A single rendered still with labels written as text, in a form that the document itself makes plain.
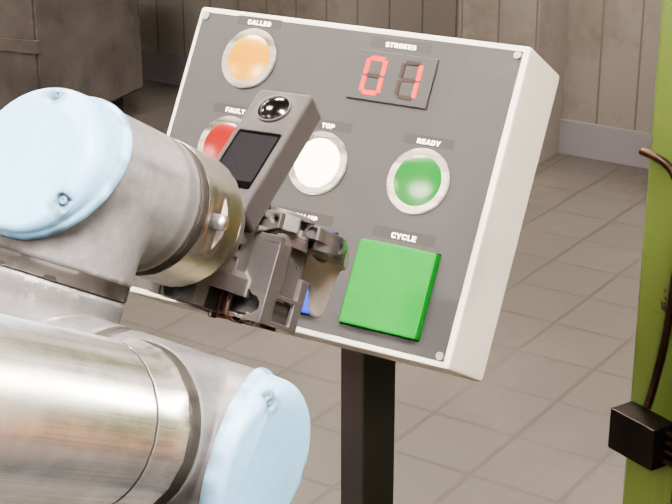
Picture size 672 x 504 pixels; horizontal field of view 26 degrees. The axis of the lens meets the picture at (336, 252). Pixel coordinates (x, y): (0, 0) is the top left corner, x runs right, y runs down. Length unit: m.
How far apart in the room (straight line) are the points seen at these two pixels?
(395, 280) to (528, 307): 2.61
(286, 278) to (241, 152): 0.09
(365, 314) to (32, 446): 0.63
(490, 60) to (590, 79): 3.82
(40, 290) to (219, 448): 0.17
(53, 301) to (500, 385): 2.61
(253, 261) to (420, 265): 0.25
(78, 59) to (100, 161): 4.40
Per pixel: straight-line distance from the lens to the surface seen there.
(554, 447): 3.13
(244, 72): 1.35
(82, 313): 0.83
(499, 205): 1.23
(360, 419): 1.43
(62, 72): 5.12
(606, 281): 4.02
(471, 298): 1.21
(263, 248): 1.00
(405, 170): 1.24
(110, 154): 0.82
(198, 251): 0.91
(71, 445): 0.65
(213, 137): 1.35
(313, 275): 1.07
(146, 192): 0.84
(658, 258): 1.41
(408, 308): 1.21
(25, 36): 4.99
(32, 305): 0.82
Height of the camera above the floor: 1.47
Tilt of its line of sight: 21 degrees down
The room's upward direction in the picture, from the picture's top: straight up
